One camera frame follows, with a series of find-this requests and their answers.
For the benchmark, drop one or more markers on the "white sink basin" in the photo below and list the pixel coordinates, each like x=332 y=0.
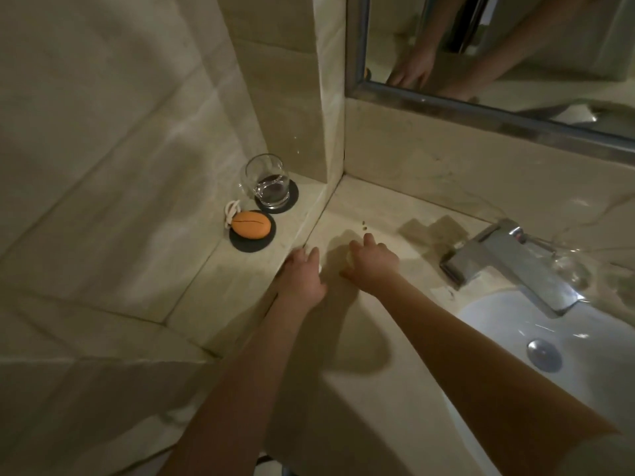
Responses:
x=585 y=332

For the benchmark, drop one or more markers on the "person's right forearm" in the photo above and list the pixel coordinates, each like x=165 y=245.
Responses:
x=496 y=371

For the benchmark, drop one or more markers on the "person's right hand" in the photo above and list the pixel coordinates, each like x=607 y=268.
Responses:
x=374 y=265

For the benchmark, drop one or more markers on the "clear glass dish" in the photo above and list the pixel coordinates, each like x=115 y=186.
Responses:
x=570 y=265

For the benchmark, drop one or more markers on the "round sink drain stopper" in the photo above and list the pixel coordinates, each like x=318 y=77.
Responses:
x=544 y=355

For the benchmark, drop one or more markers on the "metal framed wall mirror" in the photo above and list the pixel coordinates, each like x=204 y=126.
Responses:
x=545 y=54

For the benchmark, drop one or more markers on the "chrome faucet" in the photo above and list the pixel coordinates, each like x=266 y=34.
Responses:
x=511 y=262

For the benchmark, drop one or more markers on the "clear drinking glass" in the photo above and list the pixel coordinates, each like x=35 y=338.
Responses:
x=268 y=180

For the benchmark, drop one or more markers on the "person's left forearm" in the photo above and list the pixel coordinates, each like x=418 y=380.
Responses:
x=238 y=391

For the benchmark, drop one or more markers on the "round black coaster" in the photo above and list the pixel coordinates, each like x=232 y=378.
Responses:
x=295 y=195

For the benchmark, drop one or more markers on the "person's left hand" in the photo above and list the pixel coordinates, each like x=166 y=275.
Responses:
x=300 y=280

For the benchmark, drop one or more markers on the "round black soap dish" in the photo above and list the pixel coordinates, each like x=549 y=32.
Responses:
x=253 y=243

